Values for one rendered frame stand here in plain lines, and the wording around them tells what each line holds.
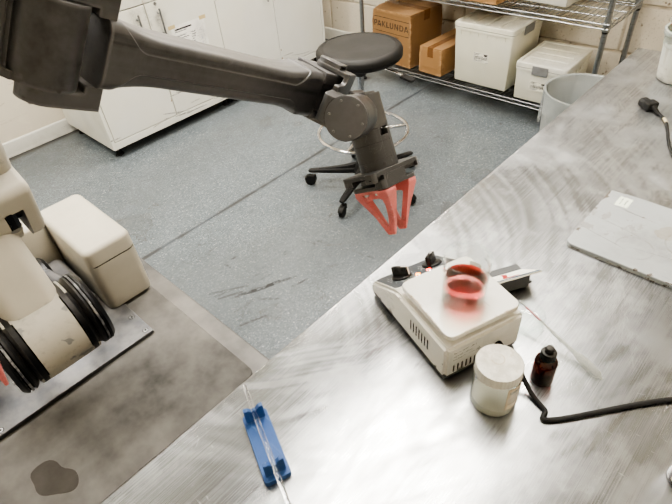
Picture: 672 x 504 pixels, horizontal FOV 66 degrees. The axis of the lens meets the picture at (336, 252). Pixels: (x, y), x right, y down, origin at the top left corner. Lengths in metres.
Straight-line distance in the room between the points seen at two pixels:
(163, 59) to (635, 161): 0.98
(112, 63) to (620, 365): 0.72
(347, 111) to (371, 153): 0.09
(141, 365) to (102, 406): 0.13
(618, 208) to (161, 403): 1.04
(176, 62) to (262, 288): 1.48
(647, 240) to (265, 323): 1.25
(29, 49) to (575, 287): 0.78
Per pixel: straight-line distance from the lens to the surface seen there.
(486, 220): 1.01
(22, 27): 0.51
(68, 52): 0.51
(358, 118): 0.66
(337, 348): 0.78
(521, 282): 0.87
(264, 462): 0.66
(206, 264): 2.15
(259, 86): 0.65
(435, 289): 0.74
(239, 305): 1.94
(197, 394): 1.27
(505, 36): 2.90
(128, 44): 0.53
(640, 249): 1.00
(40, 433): 1.37
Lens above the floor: 1.36
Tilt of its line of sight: 41 degrees down
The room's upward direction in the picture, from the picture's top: 6 degrees counter-clockwise
